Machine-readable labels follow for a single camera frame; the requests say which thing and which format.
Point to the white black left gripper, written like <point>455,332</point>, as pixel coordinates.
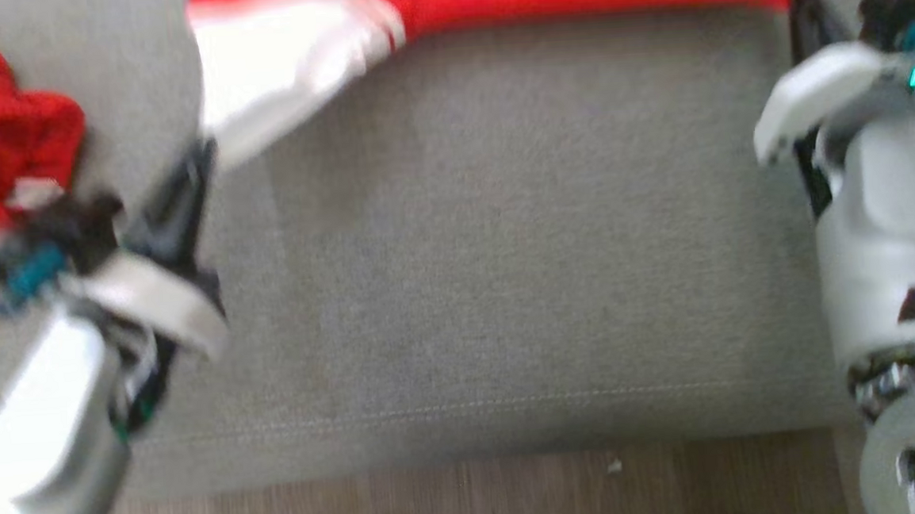
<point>158,303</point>

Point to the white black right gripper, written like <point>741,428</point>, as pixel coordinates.
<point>820,84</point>

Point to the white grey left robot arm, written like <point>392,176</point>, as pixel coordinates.
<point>32,442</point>

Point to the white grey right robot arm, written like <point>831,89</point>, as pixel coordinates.
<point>879,263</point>

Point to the small white scrap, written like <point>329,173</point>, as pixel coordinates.
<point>615,466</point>

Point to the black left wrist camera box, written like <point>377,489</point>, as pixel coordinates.
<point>74,229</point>

